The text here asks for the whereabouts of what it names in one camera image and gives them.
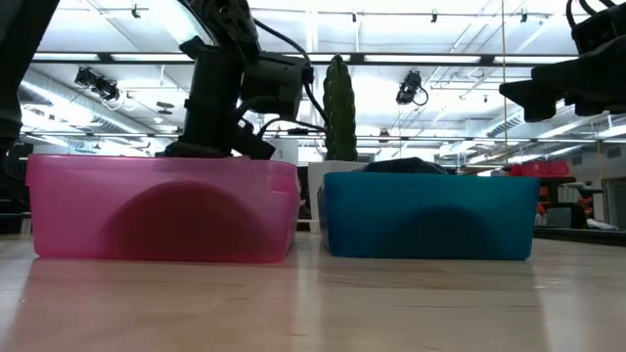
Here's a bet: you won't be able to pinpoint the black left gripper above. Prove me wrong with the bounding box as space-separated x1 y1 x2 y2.
155 35 278 161

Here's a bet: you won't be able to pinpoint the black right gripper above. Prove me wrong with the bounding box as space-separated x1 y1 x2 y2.
498 34 626 124

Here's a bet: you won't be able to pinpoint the dark blue denim hat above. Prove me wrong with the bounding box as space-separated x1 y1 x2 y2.
360 156 450 175

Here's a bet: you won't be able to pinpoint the white box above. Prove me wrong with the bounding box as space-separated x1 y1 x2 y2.
270 138 300 166

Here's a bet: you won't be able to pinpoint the red crate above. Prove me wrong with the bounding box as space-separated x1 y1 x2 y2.
507 160 571 179

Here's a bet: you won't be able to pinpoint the green cactus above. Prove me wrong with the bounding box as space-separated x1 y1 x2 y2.
321 53 359 163

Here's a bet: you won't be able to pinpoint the black track spotlights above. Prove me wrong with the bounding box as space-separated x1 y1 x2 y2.
73 66 121 103

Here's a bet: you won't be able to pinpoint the blue translucent plastic bin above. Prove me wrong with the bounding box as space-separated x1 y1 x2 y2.
316 170 541 261

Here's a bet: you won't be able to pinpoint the pink translucent plastic bin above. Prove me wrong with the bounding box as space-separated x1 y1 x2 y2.
24 153 301 264

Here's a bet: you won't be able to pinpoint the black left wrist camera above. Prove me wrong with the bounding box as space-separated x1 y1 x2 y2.
240 50 315 122

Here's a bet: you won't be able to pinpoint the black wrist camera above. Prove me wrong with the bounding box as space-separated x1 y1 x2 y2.
565 0 626 56
240 50 315 122

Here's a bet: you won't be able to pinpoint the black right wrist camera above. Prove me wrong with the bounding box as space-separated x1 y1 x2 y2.
565 0 626 56

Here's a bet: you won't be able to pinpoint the black overhead camera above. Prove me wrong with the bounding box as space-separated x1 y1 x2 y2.
394 69 430 107

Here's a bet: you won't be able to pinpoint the black overhead frame bar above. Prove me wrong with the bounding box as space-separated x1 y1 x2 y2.
31 50 579 67

